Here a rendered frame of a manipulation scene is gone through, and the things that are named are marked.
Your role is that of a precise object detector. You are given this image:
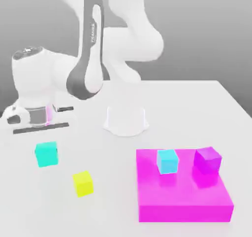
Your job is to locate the small purple cube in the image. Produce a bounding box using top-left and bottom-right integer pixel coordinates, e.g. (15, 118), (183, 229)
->
(193, 146), (222, 175)

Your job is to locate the large magenta box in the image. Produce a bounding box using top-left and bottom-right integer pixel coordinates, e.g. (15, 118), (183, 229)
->
(136, 146), (235, 223)

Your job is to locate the small yellow cube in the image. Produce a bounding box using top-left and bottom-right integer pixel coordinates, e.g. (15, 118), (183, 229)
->
(72, 170), (95, 198)

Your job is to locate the small turquoise cube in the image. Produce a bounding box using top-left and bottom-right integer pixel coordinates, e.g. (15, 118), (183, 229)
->
(34, 141), (59, 168)

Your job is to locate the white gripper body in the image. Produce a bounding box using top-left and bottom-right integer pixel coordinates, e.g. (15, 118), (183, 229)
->
(12, 122), (71, 141)

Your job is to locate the small light blue cube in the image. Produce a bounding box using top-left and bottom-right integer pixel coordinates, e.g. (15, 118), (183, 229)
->
(157, 149), (179, 175)

